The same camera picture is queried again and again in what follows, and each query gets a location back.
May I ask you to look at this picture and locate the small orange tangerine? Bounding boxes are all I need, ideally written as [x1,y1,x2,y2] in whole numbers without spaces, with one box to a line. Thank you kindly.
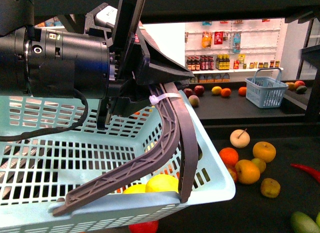
[218,147,239,167]

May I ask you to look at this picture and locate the yellow lemon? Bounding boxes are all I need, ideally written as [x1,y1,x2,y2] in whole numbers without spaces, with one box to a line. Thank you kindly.
[145,174,179,193]
[123,184,146,194]
[211,86,222,96]

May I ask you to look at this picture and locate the yellow orange round fruit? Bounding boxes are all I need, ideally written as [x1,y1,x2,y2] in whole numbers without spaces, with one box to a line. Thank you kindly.
[252,141,276,163]

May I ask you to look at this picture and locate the red yellow apple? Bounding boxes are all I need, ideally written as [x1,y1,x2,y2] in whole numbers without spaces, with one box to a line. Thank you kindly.
[226,164,239,183]

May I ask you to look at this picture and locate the black front fruit tray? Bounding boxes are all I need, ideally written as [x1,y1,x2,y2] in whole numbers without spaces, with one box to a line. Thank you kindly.
[112,125,320,233]

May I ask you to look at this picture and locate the white zip tie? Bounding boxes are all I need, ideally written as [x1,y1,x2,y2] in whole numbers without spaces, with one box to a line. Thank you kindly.
[149,92,182,106]

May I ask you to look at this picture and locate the dark sauce bottles row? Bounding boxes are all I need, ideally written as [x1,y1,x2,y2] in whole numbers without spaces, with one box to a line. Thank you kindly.
[185,55,215,71]

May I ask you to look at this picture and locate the small blue basket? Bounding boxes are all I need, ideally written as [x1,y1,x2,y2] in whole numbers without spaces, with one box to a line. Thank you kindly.
[245,67,289,109]

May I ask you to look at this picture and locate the small yellow green fruit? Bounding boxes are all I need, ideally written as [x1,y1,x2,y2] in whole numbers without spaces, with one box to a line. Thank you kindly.
[251,158,267,174]

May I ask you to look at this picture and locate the brown yellow russet fruit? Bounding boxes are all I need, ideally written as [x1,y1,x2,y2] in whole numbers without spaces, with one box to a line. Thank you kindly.
[260,178,281,199]

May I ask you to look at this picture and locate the black fruit tray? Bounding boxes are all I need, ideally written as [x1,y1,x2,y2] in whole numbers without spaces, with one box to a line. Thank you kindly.
[194,81,308,126]
[112,125,320,233]

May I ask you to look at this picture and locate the far peach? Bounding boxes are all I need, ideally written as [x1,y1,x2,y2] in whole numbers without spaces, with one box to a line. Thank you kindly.
[188,95,200,108]

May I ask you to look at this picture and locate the black upper fruit tray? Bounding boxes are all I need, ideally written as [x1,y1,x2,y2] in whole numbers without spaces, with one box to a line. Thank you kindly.
[194,81,308,126]

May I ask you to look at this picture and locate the red chili pepper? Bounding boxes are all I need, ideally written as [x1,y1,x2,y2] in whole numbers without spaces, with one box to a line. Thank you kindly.
[290,163,320,183]

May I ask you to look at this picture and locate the green mango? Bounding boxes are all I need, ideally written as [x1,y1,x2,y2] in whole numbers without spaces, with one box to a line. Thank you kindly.
[290,211,320,233]

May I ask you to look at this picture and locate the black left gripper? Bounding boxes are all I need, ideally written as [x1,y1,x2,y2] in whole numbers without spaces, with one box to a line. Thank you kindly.
[84,0,194,130]

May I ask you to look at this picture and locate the black cable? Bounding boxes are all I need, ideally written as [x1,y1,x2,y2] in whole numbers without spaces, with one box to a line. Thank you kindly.
[0,87,90,143]

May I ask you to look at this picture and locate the white pear right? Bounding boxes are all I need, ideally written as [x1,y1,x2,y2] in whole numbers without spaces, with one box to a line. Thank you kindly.
[229,129,251,149]

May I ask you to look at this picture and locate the yellow orange apple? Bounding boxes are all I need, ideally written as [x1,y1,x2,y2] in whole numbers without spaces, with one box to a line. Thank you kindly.
[235,159,261,185]

